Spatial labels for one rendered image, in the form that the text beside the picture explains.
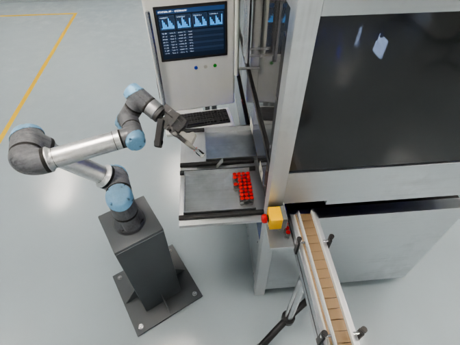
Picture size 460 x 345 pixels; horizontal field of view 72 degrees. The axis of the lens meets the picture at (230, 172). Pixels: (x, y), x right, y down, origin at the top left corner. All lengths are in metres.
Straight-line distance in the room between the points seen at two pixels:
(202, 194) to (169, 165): 1.43
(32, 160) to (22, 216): 1.79
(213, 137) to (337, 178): 0.83
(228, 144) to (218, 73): 0.52
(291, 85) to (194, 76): 1.20
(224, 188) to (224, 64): 0.86
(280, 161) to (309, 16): 0.52
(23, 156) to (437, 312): 2.46
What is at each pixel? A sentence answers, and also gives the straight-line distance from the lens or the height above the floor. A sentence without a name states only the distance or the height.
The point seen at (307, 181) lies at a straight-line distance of 1.31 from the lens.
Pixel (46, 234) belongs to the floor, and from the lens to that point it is 2.86.
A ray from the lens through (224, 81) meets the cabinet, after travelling 2.17.
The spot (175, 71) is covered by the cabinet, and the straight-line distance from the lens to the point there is 2.08.
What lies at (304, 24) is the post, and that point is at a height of 1.78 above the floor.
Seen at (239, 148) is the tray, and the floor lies 0.88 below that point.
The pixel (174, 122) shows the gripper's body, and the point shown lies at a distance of 1.29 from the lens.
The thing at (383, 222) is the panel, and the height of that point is 0.80.
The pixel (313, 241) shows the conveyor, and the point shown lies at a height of 0.93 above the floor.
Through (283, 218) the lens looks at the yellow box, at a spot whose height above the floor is 1.03.
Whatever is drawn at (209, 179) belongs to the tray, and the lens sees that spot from 1.65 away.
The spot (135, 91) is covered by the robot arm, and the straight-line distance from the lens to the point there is 1.33.
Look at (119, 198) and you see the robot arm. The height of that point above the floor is 1.01.
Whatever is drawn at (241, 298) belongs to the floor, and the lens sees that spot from 2.27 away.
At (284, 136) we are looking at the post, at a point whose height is 1.41.
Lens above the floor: 2.13
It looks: 48 degrees down
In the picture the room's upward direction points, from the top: straight up
